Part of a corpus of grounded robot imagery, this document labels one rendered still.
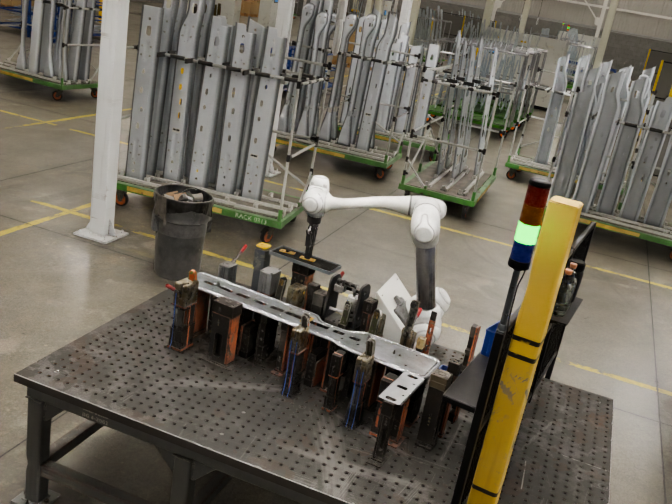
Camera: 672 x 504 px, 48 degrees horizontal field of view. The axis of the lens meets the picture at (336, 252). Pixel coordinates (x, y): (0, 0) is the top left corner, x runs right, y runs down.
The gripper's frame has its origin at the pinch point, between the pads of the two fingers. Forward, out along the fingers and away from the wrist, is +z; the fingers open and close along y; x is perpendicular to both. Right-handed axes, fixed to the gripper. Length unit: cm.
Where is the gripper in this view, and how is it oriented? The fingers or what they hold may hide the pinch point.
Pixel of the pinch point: (308, 251)
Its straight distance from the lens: 397.9
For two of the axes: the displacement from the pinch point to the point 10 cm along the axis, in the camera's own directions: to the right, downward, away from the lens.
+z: -1.6, 9.3, 3.3
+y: 3.1, -2.7, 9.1
